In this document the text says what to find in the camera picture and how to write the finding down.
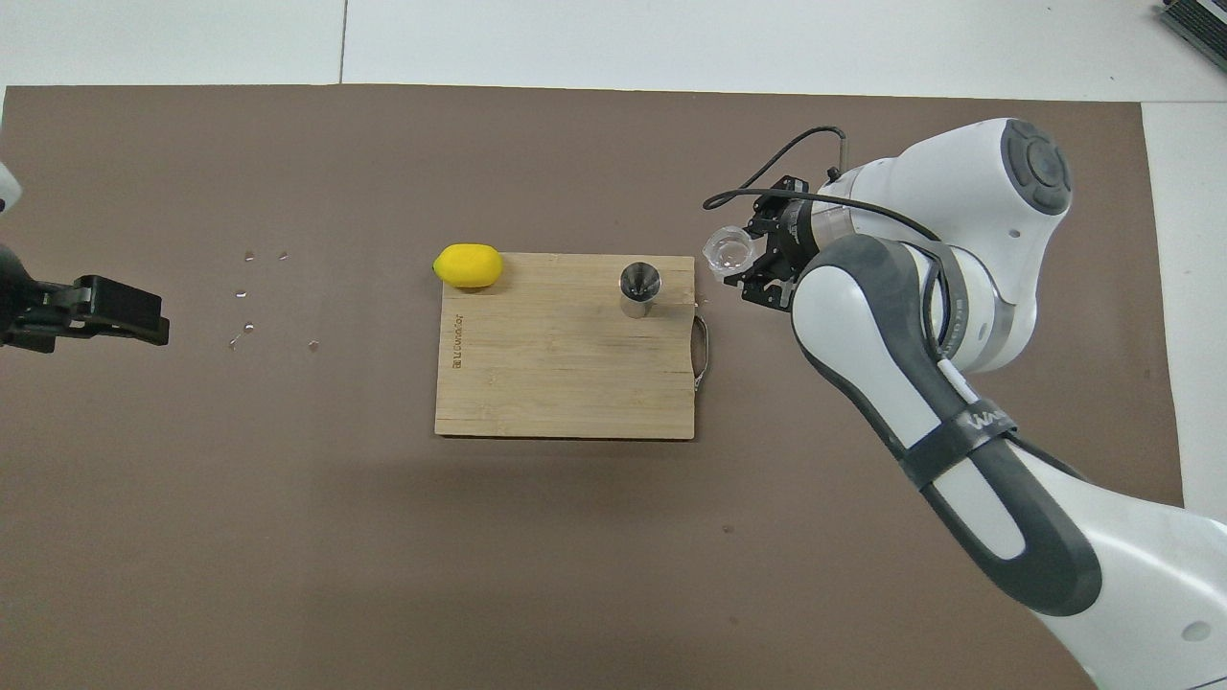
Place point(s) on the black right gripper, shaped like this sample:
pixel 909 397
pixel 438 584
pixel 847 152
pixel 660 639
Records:
pixel 791 235

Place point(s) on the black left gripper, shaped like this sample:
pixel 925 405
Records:
pixel 24 292

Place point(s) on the small clear glass cup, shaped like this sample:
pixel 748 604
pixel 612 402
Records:
pixel 729 252

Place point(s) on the stainless steel jigger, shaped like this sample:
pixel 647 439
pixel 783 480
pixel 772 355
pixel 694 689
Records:
pixel 639 287

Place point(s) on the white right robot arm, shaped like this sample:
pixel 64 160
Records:
pixel 959 192

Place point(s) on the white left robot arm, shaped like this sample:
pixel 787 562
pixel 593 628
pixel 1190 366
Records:
pixel 6 187

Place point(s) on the bamboo cutting board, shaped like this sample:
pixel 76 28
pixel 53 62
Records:
pixel 556 374

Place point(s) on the brown table mat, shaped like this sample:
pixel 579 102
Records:
pixel 288 537

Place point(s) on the yellow lemon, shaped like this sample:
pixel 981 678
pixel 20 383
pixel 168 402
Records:
pixel 468 265

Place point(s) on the grey ribbed device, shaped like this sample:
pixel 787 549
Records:
pixel 1198 24

